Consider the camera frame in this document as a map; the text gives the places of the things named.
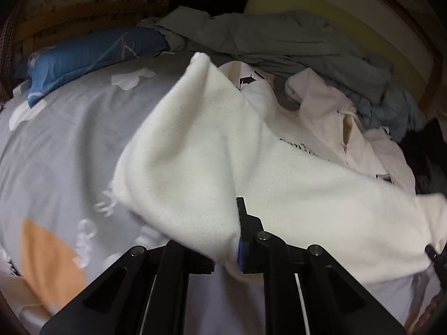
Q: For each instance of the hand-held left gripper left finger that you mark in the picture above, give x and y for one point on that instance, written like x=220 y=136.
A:
x=174 y=258

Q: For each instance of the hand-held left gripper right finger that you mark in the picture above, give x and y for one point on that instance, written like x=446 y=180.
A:
x=240 y=254

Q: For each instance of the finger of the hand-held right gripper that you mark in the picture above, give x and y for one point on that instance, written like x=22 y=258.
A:
x=433 y=253

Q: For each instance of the white zip hoodie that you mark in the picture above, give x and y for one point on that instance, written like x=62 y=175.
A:
x=216 y=146

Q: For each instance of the dark grey jacket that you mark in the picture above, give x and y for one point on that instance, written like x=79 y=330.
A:
x=426 y=183

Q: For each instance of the grey printed bed sheet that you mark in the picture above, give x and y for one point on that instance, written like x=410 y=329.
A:
x=63 y=153

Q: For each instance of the teal duvet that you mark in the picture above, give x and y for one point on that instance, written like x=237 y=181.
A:
x=272 y=38

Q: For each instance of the blue pillow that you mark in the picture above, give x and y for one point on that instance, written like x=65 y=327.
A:
x=87 y=56

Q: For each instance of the red checked cloth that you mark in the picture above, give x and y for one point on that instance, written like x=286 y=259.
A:
x=5 y=52

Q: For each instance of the wooden bed frame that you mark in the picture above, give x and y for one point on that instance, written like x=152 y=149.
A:
x=433 y=76

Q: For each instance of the white and green wall pad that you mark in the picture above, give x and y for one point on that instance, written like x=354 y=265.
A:
x=349 y=14

